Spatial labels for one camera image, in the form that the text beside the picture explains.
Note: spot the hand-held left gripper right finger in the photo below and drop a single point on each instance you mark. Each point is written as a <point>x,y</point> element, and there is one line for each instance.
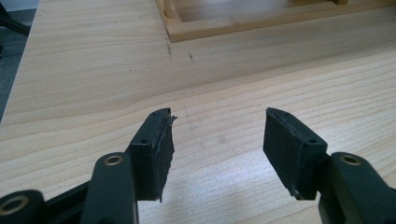
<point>292,152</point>

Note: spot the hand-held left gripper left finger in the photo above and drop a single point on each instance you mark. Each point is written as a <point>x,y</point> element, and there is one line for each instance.
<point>152,155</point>

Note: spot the three-tier wooden shoe rack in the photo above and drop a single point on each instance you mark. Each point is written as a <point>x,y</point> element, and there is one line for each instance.
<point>218,28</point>

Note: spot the black metal stand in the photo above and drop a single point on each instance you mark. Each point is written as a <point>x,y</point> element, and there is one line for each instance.
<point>12,24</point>

